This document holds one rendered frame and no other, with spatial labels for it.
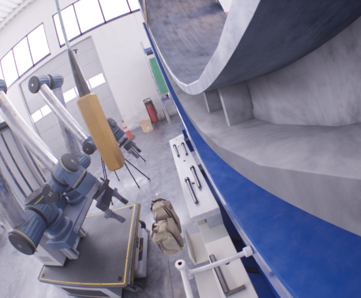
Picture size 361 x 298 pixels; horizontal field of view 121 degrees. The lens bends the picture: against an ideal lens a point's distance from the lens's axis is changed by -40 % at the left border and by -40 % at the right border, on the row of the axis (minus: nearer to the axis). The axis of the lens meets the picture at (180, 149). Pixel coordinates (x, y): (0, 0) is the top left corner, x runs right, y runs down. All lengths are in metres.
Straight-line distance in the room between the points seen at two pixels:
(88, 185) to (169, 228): 0.42
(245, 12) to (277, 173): 0.15
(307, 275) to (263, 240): 0.17
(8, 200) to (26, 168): 0.71
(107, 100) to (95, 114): 6.68
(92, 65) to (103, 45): 0.91
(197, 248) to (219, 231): 0.22
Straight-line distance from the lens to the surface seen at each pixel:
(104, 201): 0.81
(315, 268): 0.39
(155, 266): 1.77
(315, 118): 0.35
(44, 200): 1.31
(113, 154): 0.68
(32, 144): 1.04
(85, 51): 7.80
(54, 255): 1.87
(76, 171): 0.79
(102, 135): 0.66
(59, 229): 1.38
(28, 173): 1.76
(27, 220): 1.19
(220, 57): 0.22
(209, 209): 0.80
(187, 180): 0.98
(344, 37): 0.29
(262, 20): 0.16
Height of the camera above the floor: 1.43
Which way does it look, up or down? 23 degrees down
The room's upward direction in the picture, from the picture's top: 20 degrees counter-clockwise
